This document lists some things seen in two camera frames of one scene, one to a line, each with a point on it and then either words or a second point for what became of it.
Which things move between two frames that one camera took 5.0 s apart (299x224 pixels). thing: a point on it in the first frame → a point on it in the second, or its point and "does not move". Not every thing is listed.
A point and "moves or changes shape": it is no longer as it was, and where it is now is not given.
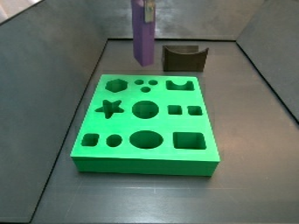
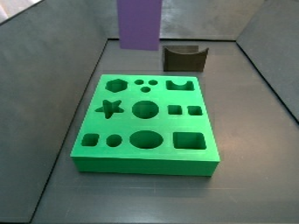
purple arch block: x=145 y=34 moves or changes shape
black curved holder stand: x=183 y=59 does not move
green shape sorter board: x=149 y=127 does not move
